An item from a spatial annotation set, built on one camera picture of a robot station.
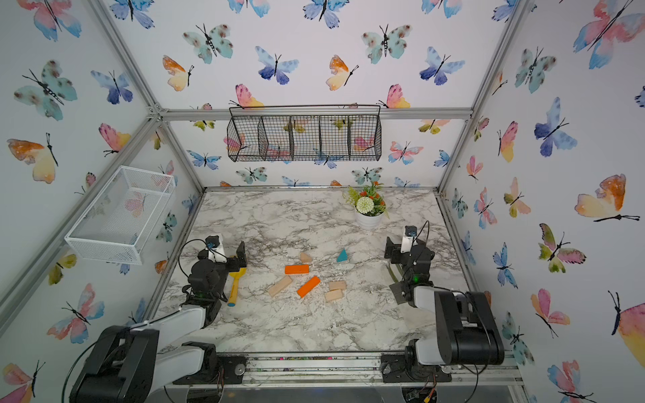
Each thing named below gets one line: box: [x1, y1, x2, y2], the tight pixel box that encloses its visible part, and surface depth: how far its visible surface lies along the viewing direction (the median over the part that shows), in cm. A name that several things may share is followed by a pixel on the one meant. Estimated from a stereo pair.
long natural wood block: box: [268, 275, 293, 298], surface depth 93 cm
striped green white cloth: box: [385, 262, 399, 286], surface depth 95 cm
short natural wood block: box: [329, 280, 347, 291], surface depth 93 cm
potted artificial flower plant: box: [343, 181, 390, 230], surface depth 100 cm
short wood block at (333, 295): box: [325, 288, 343, 302], surface depth 90 cm
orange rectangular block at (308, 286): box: [296, 275, 321, 299], surface depth 93 cm
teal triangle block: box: [336, 247, 349, 263], surface depth 100 cm
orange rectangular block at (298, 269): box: [284, 264, 310, 275], surface depth 96 cm
